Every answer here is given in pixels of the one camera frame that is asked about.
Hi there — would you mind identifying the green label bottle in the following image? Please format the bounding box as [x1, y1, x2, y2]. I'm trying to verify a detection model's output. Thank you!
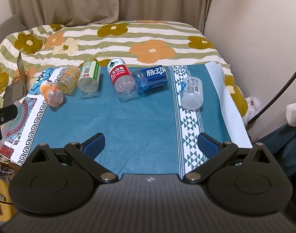
[77, 59, 101, 93]

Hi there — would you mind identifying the grey laptop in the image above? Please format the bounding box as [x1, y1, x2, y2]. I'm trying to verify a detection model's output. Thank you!
[3, 53, 28, 107]

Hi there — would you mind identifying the orange juice bottle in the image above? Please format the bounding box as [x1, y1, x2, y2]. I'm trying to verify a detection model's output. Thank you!
[40, 81, 64, 108]

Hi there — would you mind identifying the floral striped duvet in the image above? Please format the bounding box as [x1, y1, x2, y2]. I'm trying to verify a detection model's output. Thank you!
[0, 20, 248, 122]

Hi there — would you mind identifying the white frosted bottle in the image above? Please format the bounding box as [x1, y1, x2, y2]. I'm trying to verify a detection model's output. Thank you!
[180, 76, 204, 110]

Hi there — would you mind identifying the blue patterned tablecloth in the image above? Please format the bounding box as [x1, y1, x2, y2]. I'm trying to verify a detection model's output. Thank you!
[0, 62, 252, 176]

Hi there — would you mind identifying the yellow drink bottle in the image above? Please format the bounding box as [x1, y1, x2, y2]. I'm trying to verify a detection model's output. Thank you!
[57, 66, 81, 95]

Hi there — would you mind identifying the red label water bottle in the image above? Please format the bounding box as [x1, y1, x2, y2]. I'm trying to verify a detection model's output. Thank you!
[107, 58, 138, 101]

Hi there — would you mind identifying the grey headboard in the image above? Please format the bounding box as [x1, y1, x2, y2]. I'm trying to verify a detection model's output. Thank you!
[0, 15, 26, 44]

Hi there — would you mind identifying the blue label bottle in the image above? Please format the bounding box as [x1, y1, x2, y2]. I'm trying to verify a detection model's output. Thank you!
[132, 65, 168, 94]

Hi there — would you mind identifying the beige curtain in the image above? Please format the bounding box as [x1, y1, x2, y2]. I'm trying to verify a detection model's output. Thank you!
[9, 0, 210, 31]

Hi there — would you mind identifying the black cable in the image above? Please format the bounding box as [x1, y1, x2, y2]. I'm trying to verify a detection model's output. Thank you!
[247, 60, 296, 124]

